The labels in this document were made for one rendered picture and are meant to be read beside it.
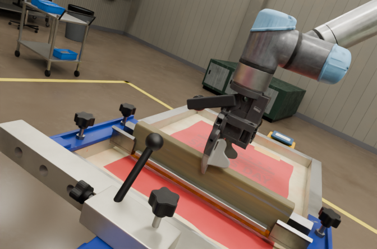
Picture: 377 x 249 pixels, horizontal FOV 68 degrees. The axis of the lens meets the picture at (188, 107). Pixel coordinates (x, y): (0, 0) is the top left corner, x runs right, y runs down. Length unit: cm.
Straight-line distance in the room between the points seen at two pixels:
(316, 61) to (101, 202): 43
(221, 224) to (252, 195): 9
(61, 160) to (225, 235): 36
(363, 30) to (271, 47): 25
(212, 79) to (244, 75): 553
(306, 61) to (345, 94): 649
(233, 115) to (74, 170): 32
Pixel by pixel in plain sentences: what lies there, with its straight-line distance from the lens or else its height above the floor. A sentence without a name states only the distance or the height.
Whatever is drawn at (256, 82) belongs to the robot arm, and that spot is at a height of 127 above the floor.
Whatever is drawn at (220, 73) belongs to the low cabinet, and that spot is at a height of 48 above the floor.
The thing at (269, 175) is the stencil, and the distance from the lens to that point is 97.
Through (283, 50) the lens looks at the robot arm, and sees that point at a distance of 56.
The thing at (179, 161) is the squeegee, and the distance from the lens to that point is 67.
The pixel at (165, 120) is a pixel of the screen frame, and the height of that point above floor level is 98.
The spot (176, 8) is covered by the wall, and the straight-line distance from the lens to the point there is 916.
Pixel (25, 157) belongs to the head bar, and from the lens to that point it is 59.
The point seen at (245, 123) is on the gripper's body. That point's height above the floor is 118.
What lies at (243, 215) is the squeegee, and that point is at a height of 99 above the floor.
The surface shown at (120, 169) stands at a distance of 71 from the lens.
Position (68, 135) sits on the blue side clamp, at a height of 101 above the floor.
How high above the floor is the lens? 134
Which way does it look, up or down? 17 degrees down
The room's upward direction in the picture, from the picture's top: 20 degrees clockwise
